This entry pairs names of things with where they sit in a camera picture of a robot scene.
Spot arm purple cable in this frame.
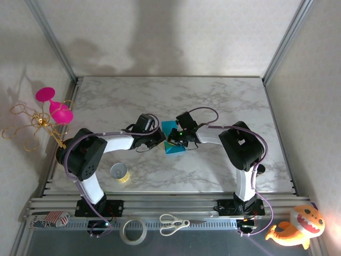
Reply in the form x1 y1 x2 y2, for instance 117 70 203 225
63 114 162 238
189 107 275 238

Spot flag patterned pouch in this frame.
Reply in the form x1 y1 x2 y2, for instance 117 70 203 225
28 210 71 229

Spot slotted grey cable duct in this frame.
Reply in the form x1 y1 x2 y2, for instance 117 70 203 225
31 220 238 230

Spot white handled scissors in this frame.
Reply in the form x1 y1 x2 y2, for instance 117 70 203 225
159 213 208 237

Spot aluminium rail base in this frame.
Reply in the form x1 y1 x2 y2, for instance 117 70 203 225
18 193 312 222

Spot clear tape roll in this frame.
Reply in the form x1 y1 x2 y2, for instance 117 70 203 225
119 217 148 246

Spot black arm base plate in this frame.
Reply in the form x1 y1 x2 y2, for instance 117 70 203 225
217 198 266 217
74 199 125 218

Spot gold wire glass rack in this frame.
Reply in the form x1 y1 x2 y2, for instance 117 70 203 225
1 100 76 166

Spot orange shark plush toy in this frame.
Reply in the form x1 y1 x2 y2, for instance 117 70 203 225
265 202 326 250

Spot black controller board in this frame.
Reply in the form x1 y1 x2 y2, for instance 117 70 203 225
87 220 114 235
236 217 258 231

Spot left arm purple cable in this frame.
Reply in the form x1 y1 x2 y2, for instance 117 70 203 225
63 114 162 238

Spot pink plastic wine glass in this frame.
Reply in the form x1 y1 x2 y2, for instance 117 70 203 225
36 87 74 125

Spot aluminium frame post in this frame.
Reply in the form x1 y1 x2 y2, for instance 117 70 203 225
25 0 78 82
262 0 313 85

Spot yellow label tin can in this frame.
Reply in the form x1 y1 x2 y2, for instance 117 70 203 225
110 162 131 184

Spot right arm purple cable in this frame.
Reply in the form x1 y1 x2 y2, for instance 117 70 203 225
189 107 275 238

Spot teal cloth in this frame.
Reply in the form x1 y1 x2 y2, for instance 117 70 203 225
161 121 186 155

